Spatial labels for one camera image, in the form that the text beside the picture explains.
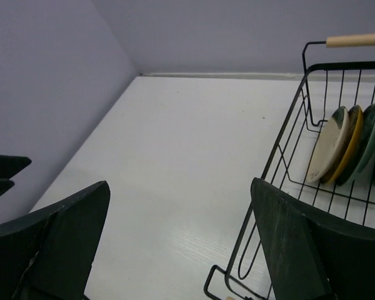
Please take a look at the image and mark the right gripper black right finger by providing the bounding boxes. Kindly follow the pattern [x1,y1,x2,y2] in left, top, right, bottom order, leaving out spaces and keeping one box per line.
[251,178,375,299]

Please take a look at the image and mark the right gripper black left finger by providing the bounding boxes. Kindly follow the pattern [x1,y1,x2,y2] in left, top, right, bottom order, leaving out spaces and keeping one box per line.
[0,181,110,299]

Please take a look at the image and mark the cream translucent plate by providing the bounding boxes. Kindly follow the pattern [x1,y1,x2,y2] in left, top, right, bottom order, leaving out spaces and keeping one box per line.
[306,106,349,183]

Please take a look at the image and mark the yellow black patterned plate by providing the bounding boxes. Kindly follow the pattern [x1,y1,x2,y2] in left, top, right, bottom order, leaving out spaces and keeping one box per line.
[321,105,364,184]

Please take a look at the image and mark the blue white floral small plate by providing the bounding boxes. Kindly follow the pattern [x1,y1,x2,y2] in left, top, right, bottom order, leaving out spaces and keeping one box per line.
[336,103,375,186]

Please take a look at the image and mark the black wire dish rack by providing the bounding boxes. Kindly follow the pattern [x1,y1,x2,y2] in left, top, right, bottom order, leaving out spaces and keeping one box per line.
[203,32,375,300]

